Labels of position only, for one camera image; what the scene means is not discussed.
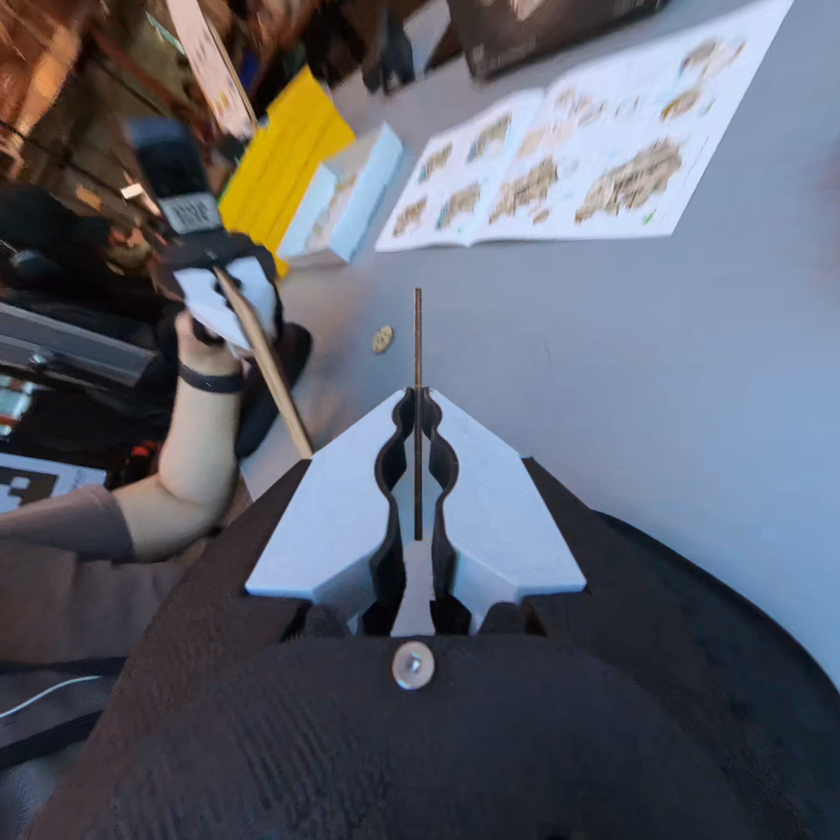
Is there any dark model kit box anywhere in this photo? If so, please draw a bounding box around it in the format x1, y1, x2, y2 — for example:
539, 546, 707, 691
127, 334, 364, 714
448, 0, 672, 83

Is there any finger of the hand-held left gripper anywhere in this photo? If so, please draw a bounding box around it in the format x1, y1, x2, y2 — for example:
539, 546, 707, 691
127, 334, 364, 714
175, 266, 249, 357
225, 256, 278, 343

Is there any person's left forearm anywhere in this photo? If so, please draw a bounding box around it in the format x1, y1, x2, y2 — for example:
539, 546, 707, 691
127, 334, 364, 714
113, 387, 242, 564

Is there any black wristband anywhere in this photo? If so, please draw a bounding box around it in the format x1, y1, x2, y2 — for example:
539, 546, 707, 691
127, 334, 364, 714
178, 363, 245, 395

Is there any white wood-edged sign board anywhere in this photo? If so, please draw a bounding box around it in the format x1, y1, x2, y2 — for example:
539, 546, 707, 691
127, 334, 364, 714
165, 0, 258, 140

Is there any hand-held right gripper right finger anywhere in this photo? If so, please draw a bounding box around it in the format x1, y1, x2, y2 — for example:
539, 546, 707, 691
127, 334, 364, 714
420, 387, 588, 637

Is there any framed marker sign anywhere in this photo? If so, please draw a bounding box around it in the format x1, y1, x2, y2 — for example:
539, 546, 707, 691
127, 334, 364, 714
0, 451, 107, 514

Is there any shallow white cardboard box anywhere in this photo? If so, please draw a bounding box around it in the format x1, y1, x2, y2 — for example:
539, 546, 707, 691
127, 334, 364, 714
277, 121, 405, 265

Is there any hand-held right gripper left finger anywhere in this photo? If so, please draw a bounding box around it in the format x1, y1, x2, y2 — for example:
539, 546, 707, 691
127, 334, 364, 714
244, 387, 421, 637

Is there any person's left hand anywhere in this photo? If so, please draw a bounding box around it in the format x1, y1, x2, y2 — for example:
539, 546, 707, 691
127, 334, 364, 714
174, 311, 247, 378

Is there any yellow plastic bin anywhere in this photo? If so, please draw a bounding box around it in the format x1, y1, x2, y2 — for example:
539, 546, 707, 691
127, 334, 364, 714
218, 66, 357, 280

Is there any open instruction booklet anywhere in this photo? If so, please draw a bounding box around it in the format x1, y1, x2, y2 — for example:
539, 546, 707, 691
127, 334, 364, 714
374, 0, 796, 254

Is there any person's grey shirt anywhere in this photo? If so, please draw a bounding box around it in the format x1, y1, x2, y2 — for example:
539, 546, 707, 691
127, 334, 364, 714
0, 484, 253, 667

